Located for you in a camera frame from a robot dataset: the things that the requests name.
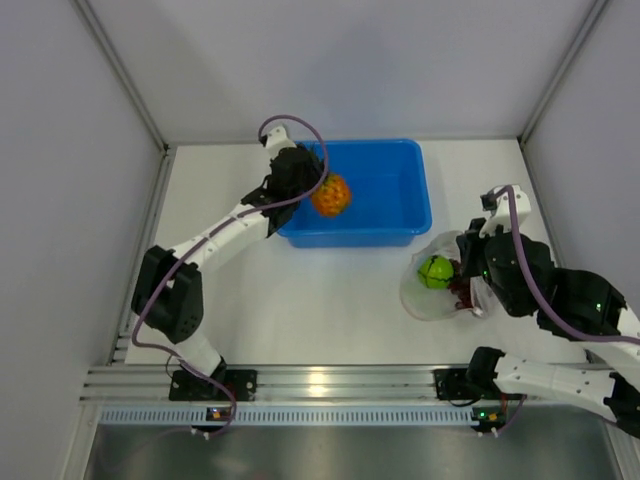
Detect dark purple fake grapes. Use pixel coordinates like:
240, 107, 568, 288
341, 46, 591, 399
447, 259, 473, 310

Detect green fake apple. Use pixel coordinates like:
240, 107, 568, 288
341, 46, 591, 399
416, 255, 455, 290

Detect orange fake pineapple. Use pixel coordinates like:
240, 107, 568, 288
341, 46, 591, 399
297, 142, 352, 218

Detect clear zip top bag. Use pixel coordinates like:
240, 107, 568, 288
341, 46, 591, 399
399, 231, 498, 321

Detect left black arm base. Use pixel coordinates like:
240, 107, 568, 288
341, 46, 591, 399
169, 368, 258, 402

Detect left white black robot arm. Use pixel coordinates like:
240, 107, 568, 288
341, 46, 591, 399
131, 143, 329, 400

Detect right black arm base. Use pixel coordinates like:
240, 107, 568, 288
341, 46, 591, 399
433, 368, 495, 407

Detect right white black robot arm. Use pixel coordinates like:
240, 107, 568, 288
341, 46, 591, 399
456, 218, 639, 437

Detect blue plastic bin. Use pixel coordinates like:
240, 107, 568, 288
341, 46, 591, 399
278, 139, 432, 248

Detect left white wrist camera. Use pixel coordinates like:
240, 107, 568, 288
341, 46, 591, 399
259, 124, 296, 159

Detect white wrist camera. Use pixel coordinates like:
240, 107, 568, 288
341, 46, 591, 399
479, 185, 532, 238
259, 124, 296, 159

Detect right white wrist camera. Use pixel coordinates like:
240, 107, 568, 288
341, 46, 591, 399
479, 185, 532, 238

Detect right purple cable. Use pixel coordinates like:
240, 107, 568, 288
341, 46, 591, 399
492, 184, 640, 346

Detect purple cable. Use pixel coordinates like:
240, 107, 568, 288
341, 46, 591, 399
130, 114, 331, 381
492, 184, 640, 346

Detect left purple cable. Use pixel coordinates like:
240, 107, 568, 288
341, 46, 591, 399
130, 114, 331, 381

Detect aluminium mounting rail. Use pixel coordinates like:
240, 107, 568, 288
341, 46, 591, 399
79, 353, 461, 404

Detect white slotted cable duct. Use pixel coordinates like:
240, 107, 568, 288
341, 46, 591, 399
99, 405, 504, 427

